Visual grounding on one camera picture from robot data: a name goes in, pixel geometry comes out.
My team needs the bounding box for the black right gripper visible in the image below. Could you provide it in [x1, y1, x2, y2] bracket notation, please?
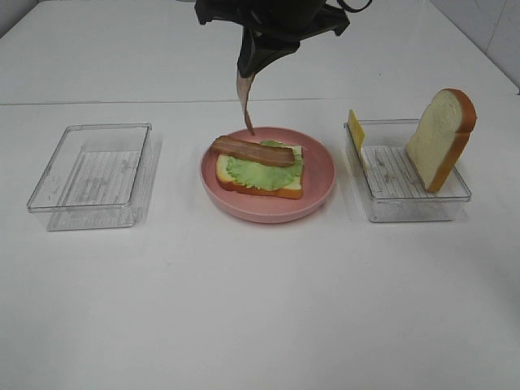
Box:
[195, 0, 350, 79]

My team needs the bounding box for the brown bacon strip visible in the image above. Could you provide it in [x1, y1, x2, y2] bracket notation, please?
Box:
[210, 136, 295, 167]
[236, 70, 255, 136]

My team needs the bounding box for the green lettuce leaf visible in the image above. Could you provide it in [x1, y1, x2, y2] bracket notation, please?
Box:
[216, 140, 304, 191]

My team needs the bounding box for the bread slice with brown crust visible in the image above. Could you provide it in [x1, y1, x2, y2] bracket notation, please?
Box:
[215, 140, 305, 199]

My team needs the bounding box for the yellow cheese slice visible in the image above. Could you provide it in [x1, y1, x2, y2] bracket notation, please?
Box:
[347, 109, 366, 166]

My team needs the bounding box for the pink round plate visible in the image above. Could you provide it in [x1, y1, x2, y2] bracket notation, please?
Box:
[200, 127, 336, 223]

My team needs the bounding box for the clear plastic right container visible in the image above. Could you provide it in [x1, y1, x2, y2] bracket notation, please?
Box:
[344, 119, 471, 223]

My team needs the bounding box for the clear plastic container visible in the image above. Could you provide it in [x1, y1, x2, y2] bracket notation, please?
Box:
[344, 119, 471, 223]
[27, 123, 156, 232]

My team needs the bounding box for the upright bread slice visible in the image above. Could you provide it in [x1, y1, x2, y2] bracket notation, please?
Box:
[405, 89, 477, 193]

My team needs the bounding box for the clear plastic left container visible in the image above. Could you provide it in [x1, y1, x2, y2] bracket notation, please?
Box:
[27, 123, 156, 232]

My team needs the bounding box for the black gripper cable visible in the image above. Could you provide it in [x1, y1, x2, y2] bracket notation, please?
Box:
[324, 0, 373, 13]

